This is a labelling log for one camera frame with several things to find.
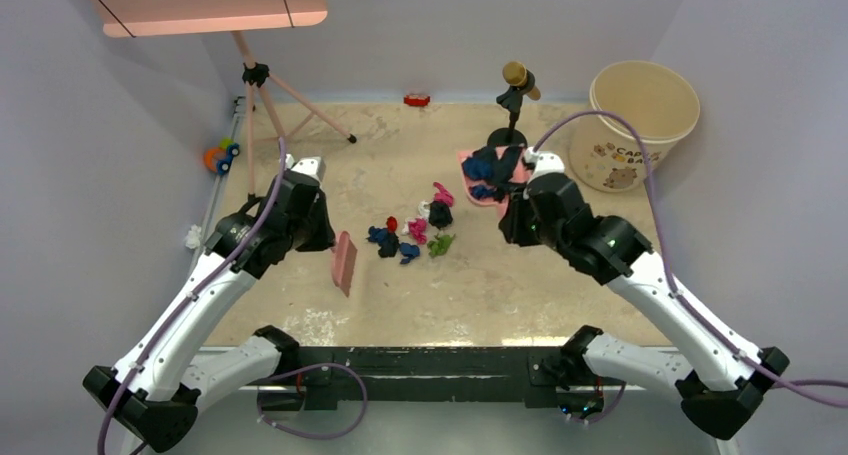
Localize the pink plastic dustpan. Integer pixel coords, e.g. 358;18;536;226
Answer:
457;145;531;207

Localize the green paper scrap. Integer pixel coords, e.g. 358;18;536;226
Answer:
427;233;456;258

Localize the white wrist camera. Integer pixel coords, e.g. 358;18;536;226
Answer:
285;154;326;185
522;147;566;182

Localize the pink paper scrap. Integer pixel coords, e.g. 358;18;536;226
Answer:
432;182;455;207

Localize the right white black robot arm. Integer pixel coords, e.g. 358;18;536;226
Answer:
499;173;789;440

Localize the blue paper scrap near dustpan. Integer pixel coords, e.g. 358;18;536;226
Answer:
461;155;497;182

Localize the white paper scrap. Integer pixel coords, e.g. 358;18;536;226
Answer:
418;201;431;220

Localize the cream capybara bucket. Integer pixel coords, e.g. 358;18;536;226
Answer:
568;60;701;193

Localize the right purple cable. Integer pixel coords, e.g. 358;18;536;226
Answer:
529;110;848;427

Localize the magenta paper scrap front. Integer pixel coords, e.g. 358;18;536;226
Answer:
402;217;428;245

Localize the black paper scrap centre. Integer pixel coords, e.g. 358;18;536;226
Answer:
378;232;400;258

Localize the aluminium table frame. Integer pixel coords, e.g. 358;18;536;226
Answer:
119;97;743;455

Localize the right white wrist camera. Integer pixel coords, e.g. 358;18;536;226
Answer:
522;147;566;182

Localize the white paper scrap off table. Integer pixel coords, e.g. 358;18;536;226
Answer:
183;225;202;250

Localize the pink music stand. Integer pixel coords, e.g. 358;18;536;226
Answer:
74;0;358;202

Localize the pink hand brush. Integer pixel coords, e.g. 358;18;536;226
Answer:
331;231;358;297

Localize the orange blue toy car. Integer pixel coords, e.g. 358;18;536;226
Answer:
203;138;241;176

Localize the blue paper scrap front left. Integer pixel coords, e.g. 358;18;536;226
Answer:
367;226;388;244

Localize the gold microphone on black stand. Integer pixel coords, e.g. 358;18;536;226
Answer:
486;61;541;147

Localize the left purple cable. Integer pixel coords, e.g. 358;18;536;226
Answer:
95;137;369;455

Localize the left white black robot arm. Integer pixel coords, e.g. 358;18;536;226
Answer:
82;169;336;453

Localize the purple cable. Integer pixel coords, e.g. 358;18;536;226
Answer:
95;137;369;455
529;110;848;427

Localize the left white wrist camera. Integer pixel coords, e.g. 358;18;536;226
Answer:
285;154;326;185

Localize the red object at table edge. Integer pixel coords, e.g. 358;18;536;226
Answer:
403;93;431;107

